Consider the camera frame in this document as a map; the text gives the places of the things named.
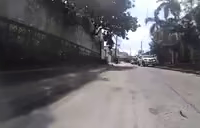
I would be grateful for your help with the pole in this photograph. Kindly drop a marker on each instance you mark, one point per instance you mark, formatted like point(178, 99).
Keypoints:
point(116, 50)

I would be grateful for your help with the grey concrete road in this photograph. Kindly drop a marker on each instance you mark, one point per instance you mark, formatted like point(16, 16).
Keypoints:
point(121, 96)

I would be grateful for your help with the overhanging tree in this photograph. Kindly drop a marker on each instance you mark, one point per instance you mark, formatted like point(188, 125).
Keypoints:
point(111, 20)

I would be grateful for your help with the white car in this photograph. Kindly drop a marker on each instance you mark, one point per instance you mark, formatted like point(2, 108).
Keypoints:
point(148, 60)

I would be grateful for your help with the building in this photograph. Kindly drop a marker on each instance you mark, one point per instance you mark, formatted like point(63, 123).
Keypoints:
point(169, 46)

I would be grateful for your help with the dark kerb strip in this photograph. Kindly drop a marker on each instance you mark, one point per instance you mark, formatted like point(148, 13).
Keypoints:
point(184, 69)

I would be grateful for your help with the palm trees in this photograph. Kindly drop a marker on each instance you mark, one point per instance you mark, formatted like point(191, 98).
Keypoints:
point(168, 13)

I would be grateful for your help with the long grey wall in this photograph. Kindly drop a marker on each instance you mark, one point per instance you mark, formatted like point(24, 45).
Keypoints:
point(38, 43)

